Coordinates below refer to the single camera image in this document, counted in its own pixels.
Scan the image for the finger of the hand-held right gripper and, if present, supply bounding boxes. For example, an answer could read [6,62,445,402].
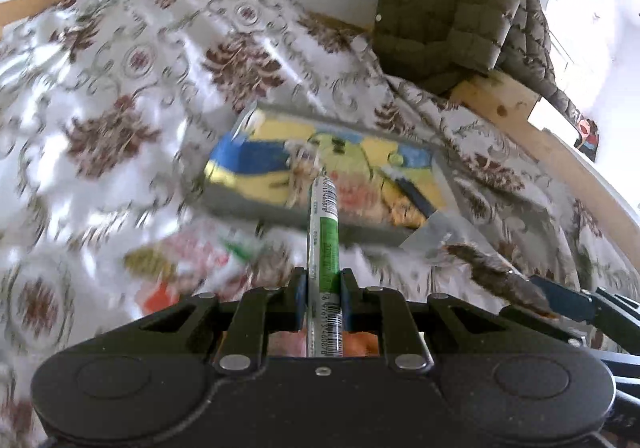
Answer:
[529,275,640,330]

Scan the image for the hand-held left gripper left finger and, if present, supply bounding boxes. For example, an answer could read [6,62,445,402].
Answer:
[137,268,308,375]

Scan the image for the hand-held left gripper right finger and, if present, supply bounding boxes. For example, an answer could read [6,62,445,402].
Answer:
[340,269,572,374]

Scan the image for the tangerine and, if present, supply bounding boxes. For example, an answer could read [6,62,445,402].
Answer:
[345,332,379,359]

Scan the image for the green stick snack packet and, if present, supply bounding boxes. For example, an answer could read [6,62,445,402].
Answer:
[306,175,347,360]

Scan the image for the rice cracker packet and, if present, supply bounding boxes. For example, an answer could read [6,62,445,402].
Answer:
[334,167,417,230]

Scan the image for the red white snack packet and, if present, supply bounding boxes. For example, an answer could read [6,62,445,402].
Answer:
[122,225,267,317]

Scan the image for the blue snack bar packet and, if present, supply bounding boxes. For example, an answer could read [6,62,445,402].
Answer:
[381,162,444,222]

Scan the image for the clear popcorn snack packet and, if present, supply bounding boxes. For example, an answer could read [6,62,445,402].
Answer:
[281,137,327,210]

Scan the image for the grey tray with painted bottom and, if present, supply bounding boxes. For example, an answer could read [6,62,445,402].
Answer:
[196,102,459,250]

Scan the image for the white cabinet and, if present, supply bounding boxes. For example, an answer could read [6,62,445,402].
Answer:
[529,98,582,144]

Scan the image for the floral printed blanket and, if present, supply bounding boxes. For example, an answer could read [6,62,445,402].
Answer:
[0,0,640,448]

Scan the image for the olive quilted jacket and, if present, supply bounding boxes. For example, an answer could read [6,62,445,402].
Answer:
[372,0,584,130]

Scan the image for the wooden bed frame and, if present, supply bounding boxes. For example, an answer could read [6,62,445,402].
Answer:
[0,0,640,229]

